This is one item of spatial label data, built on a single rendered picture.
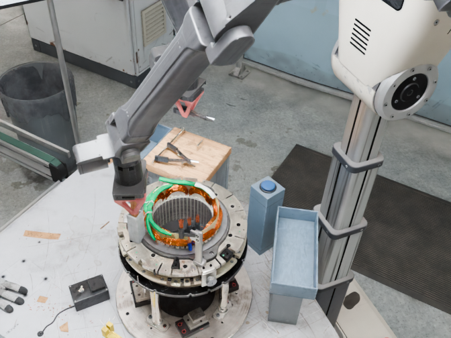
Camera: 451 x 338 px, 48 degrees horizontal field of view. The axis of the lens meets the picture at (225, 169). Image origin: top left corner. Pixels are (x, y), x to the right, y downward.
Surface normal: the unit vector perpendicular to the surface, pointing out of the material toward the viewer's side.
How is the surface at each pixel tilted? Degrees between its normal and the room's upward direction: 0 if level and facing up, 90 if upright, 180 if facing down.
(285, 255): 0
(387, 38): 90
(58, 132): 93
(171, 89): 119
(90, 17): 90
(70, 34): 90
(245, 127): 0
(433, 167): 0
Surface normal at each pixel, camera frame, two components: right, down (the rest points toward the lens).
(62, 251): 0.04, -0.73
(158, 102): 0.28, 0.92
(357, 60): -0.92, 0.24
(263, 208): -0.76, 0.41
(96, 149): 0.11, -0.29
